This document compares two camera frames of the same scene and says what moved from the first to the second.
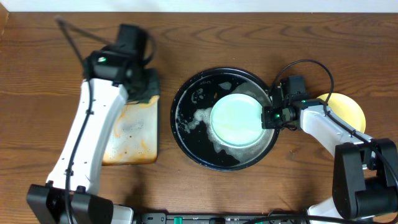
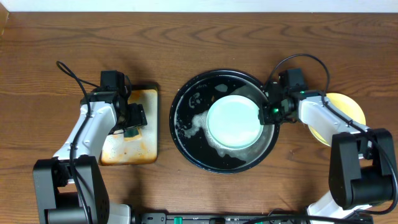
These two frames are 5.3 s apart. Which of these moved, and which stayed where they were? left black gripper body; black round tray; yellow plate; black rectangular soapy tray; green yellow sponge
Moved: green yellow sponge; left black gripper body
Stayed: black rectangular soapy tray; black round tray; yellow plate
